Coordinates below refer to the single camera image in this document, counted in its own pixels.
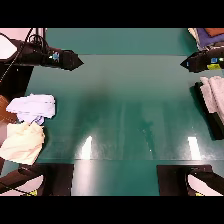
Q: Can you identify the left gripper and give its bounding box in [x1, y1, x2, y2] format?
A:
[59, 49, 79, 72]

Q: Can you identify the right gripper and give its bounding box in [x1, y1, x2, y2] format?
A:
[186, 51, 205, 74]

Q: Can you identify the off-white garment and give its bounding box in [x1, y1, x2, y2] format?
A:
[187, 27, 202, 52]

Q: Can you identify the blue garment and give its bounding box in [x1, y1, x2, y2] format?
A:
[195, 27, 224, 48]

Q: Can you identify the orange garment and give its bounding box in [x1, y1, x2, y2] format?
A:
[204, 27, 224, 38]

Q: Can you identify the white garment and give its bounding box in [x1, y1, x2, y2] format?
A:
[5, 93, 57, 127]

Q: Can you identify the cream garment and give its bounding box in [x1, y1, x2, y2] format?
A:
[0, 121, 46, 166]

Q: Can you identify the black cable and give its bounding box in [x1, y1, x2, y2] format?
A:
[23, 27, 48, 52]

